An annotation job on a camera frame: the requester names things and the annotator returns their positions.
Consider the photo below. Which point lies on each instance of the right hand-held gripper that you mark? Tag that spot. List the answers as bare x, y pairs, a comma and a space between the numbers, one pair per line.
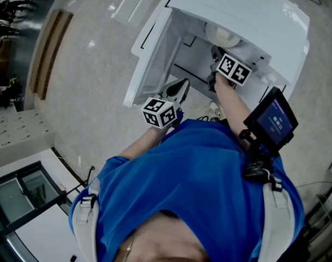
233, 69

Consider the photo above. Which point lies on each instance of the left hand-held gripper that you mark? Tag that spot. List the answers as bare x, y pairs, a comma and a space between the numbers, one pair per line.
158, 113

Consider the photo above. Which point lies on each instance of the white round dish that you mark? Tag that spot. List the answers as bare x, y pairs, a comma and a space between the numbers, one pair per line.
222, 35

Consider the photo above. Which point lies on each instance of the white appliance with door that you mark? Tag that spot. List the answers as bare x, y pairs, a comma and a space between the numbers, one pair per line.
244, 7

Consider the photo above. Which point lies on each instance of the person's right forearm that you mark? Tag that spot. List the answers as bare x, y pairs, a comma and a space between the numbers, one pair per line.
231, 105

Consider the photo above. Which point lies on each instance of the person's left forearm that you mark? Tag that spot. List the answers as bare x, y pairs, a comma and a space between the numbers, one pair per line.
144, 143

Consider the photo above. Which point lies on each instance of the white shoe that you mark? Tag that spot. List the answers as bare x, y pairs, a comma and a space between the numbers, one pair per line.
214, 110

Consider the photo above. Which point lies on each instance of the black chest-mounted monitor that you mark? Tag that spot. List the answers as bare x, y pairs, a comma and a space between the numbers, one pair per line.
274, 119

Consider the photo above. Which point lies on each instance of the blue shirt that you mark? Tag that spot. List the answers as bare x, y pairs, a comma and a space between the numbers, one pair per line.
187, 173

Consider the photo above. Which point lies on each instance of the white panel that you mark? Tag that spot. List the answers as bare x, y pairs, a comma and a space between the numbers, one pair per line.
137, 3

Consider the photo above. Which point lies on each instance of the wooden bench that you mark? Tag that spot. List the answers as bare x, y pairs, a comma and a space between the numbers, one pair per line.
49, 53

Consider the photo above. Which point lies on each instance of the white locker cabinet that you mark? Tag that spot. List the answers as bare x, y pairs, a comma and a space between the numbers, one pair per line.
18, 132

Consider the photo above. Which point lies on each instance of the black-framed glass door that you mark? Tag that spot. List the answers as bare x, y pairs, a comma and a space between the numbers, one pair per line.
21, 198

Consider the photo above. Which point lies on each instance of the metal rack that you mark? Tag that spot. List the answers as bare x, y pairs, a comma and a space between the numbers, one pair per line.
322, 217

